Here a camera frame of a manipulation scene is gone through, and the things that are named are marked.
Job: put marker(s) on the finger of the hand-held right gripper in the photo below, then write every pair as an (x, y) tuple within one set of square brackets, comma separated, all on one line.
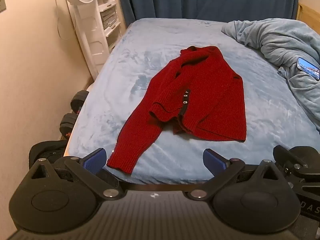
[(281, 153)]

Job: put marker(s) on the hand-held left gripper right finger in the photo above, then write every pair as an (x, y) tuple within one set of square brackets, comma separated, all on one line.
[(215, 161)]

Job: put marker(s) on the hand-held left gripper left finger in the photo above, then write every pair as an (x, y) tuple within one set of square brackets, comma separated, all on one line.
[(95, 160)]

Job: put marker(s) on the red knit sweater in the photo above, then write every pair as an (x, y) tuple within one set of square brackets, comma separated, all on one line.
[(200, 97)]

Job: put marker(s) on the black bag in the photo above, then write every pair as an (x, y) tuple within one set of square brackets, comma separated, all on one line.
[(47, 150)]

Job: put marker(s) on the black dumbbell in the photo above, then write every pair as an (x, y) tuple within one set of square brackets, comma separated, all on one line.
[(78, 98)]

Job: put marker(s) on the smartphone with lit screen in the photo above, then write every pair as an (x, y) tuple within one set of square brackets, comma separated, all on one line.
[(308, 68)]

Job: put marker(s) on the bed with light blue sheet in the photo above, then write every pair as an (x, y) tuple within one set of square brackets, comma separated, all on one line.
[(140, 62)]

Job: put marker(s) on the grey-blue crumpled blanket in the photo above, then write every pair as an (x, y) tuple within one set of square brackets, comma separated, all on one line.
[(280, 40)]

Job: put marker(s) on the white shelf unit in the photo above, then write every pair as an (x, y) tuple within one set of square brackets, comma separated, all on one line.
[(112, 28)]

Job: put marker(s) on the wooden headboard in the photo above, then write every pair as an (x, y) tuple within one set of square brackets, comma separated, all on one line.
[(308, 13)]

